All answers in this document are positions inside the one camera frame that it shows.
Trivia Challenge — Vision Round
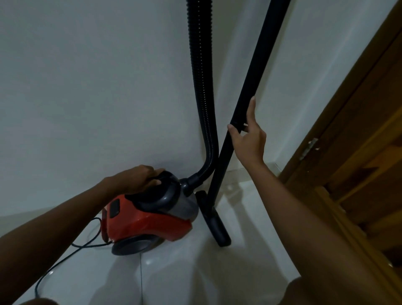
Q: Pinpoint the person's right hand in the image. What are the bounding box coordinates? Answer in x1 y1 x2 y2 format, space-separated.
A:
227 96 267 168

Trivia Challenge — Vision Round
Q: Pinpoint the person's left hand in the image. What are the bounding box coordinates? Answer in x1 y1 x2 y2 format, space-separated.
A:
106 165 166 195

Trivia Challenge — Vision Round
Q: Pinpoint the red and black vacuum cleaner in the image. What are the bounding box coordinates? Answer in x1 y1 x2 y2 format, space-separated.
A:
101 171 200 256

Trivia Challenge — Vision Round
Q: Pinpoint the black vacuum wand tube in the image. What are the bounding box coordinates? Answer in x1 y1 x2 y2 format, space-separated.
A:
206 0 291 208

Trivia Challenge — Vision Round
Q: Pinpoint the person's right forearm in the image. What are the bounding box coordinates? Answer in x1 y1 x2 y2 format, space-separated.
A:
244 160 402 305

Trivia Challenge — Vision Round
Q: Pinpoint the person's left forearm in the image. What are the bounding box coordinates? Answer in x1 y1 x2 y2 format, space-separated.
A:
0 177 117 305

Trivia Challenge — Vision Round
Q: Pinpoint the silver door hinge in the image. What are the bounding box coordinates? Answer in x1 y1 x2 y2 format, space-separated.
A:
298 138 320 161

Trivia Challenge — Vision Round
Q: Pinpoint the black vacuum floor nozzle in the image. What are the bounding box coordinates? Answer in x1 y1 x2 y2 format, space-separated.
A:
195 190 232 247

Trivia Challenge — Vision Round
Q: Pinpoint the brown wooden door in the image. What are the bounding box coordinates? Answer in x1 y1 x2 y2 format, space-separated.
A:
325 64 402 261

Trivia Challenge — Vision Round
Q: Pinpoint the black ribbed vacuum hose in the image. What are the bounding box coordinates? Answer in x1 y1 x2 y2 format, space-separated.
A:
180 0 219 193

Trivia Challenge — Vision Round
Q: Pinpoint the black power cord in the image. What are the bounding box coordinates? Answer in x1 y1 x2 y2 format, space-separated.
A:
35 217 112 299

